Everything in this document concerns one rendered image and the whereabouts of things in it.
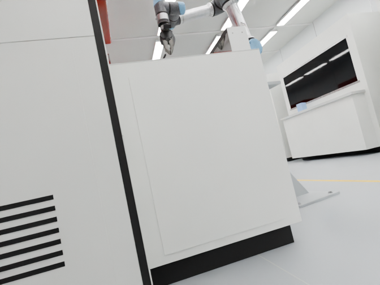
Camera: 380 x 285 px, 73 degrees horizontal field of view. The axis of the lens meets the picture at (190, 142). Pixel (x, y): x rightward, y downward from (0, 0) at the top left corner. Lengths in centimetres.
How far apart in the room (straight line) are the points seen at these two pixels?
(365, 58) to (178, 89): 374
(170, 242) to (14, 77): 69
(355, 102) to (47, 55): 394
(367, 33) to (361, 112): 116
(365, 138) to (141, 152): 365
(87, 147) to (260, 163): 65
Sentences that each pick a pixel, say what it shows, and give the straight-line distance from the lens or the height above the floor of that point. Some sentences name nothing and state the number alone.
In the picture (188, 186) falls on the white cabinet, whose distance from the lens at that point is 96.
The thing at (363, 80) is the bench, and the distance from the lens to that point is 441.
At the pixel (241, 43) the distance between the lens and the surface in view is 125.
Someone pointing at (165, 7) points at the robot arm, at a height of 135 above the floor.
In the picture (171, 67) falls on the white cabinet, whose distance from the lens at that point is 104.
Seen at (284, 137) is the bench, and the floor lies 54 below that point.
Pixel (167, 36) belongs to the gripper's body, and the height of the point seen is 116.
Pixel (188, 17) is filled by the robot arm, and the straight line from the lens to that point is 192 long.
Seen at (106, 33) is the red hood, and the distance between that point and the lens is 164.
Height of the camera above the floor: 40
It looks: 5 degrees up
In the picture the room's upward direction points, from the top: 12 degrees counter-clockwise
